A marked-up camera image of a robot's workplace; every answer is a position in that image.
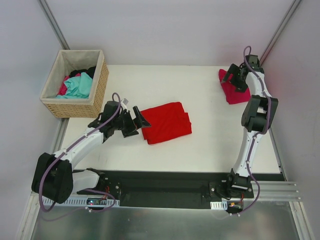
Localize magenta t shirt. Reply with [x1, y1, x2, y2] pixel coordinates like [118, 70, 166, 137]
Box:
[218, 69, 251, 105]

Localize red t shirt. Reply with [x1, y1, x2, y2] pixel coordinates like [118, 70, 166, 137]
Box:
[141, 102, 192, 145]

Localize wicker basket with cloth liner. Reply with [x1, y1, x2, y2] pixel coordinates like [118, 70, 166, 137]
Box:
[40, 49, 109, 118]

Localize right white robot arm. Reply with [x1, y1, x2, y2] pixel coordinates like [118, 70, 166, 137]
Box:
[218, 53, 279, 200]

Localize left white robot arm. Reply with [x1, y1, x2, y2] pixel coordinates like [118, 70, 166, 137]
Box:
[31, 100, 151, 204]

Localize teal t shirt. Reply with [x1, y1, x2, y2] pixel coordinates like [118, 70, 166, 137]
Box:
[55, 72, 93, 99]

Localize black t shirt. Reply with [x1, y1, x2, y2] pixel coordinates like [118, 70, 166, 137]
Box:
[68, 66, 96, 78]

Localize pink t shirt in basket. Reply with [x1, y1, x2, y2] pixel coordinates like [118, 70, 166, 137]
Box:
[57, 76, 75, 96]

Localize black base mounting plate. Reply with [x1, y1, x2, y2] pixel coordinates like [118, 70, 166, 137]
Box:
[74, 169, 254, 209]

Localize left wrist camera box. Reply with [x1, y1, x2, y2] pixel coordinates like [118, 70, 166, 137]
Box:
[120, 98, 129, 110]

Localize left white cable duct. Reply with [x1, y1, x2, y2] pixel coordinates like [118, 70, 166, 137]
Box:
[55, 196, 120, 207]

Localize white cable duct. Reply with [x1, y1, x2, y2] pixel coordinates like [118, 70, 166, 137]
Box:
[55, 196, 120, 207]
[210, 201, 228, 211]

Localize aluminium frame rail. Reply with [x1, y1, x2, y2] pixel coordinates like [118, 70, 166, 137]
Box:
[258, 181, 302, 202]

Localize right white cable duct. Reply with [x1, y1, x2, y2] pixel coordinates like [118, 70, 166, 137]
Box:
[210, 201, 228, 211]

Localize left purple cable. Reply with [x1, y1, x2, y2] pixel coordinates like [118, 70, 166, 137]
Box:
[38, 92, 123, 222]

